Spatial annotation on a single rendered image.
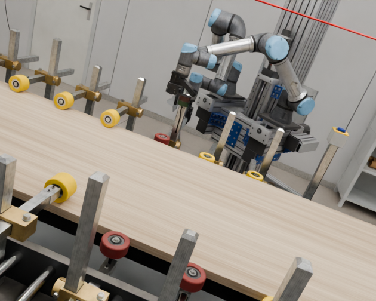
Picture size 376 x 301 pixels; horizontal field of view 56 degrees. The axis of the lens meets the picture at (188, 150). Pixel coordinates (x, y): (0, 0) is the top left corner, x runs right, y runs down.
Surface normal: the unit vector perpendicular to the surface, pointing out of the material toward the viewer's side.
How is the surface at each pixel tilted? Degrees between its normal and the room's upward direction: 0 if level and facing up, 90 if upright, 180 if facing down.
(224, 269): 0
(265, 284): 0
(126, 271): 90
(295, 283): 90
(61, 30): 90
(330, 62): 90
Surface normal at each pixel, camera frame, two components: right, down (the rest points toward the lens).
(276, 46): 0.20, 0.36
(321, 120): -0.26, 0.30
